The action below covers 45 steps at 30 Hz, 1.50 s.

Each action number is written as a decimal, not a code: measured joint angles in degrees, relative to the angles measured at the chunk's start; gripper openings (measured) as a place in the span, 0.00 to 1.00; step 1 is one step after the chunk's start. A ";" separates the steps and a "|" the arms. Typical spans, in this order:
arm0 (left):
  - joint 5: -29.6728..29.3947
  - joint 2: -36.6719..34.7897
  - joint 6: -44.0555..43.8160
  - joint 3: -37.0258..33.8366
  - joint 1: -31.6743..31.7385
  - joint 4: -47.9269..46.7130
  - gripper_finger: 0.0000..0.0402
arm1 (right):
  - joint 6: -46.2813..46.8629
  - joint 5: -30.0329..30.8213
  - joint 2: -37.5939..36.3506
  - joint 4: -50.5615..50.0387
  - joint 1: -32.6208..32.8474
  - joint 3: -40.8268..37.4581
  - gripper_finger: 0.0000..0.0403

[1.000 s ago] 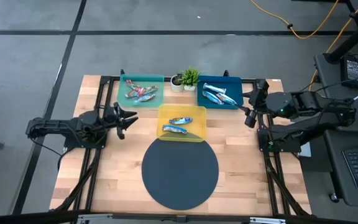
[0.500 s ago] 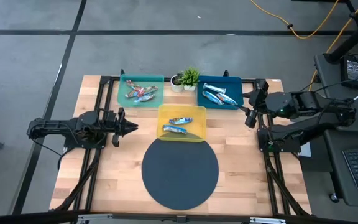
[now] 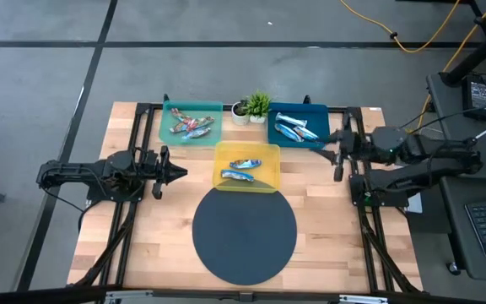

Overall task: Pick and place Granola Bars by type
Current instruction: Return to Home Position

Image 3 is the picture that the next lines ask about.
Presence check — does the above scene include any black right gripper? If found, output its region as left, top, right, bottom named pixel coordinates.
left=310, top=126, right=356, bottom=183

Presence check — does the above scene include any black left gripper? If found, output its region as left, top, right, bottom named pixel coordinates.
left=152, top=144, right=189, bottom=201

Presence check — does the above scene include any blue red granola bar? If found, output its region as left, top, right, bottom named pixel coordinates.
left=185, top=116, right=216, bottom=133

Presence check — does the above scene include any blue brown granola bar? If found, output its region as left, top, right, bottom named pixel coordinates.
left=229, top=158, right=263, bottom=171
left=220, top=169, right=256, bottom=183

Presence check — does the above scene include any dark blue plastic tray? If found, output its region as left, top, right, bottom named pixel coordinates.
left=267, top=102, right=332, bottom=149

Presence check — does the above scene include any yellow plastic tray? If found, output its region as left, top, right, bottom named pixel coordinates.
left=212, top=141, right=282, bottom=194

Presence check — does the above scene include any teal plastic tray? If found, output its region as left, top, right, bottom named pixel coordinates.
left=159, top=100, right=224, bottom=148

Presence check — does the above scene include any small dark plant white pot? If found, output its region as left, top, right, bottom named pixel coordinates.
left=230, top=100, right=251, bottom=127

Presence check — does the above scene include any green potted plant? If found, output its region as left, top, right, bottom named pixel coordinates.
left=245, top=90, right=273, bottom=125

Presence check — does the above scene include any round dark woven mat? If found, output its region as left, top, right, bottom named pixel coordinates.
left=191, top=187, right=299, bottom=287

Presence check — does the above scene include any light grey plate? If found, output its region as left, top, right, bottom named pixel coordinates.
left=394, top=165, right=424, bottom=214

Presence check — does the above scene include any dark grey desk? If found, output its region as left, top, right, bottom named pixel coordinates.
left=439, top=175, right=486, bottom=283
left=426, top=71, right=486, bottom=181

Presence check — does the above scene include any black power adapter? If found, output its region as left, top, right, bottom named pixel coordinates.
left=462, top=73, right=486, bottom=122

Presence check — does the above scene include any black stand leg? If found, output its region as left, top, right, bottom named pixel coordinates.
left=440, top=19, right=486, bottom=89

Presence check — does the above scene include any black front crossbar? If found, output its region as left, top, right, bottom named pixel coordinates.
left=0, top=285, right=486, bottom=304

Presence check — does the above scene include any black aluminium table frame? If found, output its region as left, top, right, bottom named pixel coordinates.
left=67, top=95, right=424, bottom=296

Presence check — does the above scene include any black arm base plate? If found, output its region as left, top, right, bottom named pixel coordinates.
left=349, top=172, right=409, bottom=209
left=80, top=168, right=148, bottom=203

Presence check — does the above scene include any yellow extension cable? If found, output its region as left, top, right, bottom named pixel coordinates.
left=338, top=0, right=462, bottom=55
left=411, top=0, right=486, bottom=132

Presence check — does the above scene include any silver bracket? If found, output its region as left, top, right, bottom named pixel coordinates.
left=103, top=290, right=155, bottom=304
left=338, top=294, right=390, bottom=304

